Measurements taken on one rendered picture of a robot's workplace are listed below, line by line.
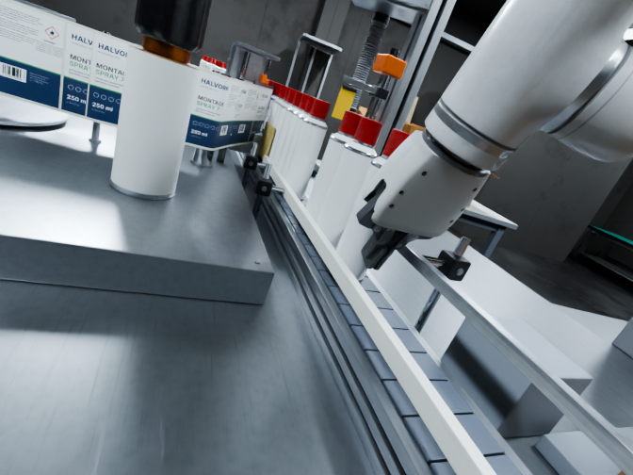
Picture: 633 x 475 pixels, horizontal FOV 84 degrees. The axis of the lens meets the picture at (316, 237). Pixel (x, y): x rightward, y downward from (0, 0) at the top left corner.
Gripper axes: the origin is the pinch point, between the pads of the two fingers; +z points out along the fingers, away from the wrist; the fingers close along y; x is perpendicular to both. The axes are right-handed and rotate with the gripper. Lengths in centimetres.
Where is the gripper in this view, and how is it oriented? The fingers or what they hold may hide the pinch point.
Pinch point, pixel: (376, 251)
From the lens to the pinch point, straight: 44.9
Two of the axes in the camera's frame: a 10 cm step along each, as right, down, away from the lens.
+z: -4.1, 6.7, 6.2
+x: 1.7, 7.2, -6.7
